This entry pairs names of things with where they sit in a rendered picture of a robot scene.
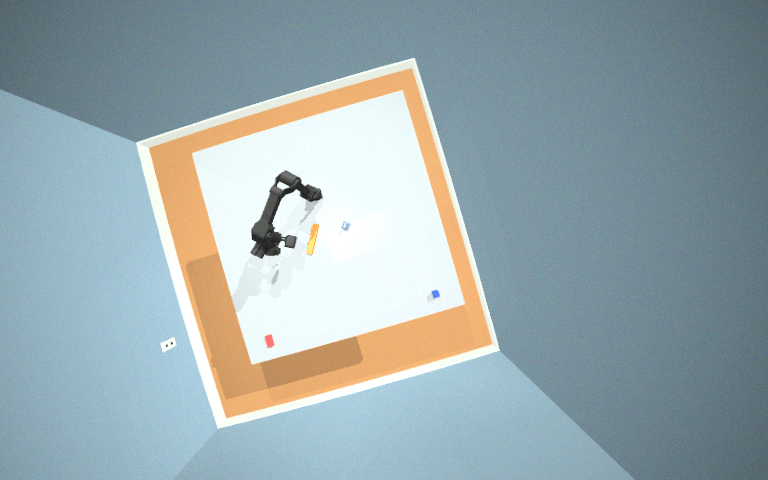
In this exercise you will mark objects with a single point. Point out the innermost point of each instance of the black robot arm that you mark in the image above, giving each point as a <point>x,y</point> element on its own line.
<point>263,230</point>

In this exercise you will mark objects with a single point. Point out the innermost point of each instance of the orange bar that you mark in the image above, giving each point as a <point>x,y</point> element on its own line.
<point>312,238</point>

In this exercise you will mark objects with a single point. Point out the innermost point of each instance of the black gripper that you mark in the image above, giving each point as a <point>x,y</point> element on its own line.
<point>289,240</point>

